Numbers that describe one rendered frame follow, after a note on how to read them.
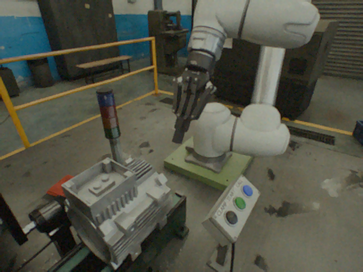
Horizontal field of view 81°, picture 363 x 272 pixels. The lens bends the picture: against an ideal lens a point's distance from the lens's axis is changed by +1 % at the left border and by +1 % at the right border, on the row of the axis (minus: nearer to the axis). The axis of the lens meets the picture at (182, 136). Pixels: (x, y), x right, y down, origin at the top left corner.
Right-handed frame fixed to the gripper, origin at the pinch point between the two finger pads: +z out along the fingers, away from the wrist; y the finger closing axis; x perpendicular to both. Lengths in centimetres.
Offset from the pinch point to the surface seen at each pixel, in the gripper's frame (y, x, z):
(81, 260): -8.8, -13.7, 38.3
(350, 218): 49, 53, 14
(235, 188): 17.7, 4.2, 9.6
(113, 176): -6.9, -12.6, 14.9
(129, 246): 3.5, -12.5, 27.5
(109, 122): -33.8, 4.8, 5.9
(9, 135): -308, 79, 87
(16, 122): -237, 56, 53
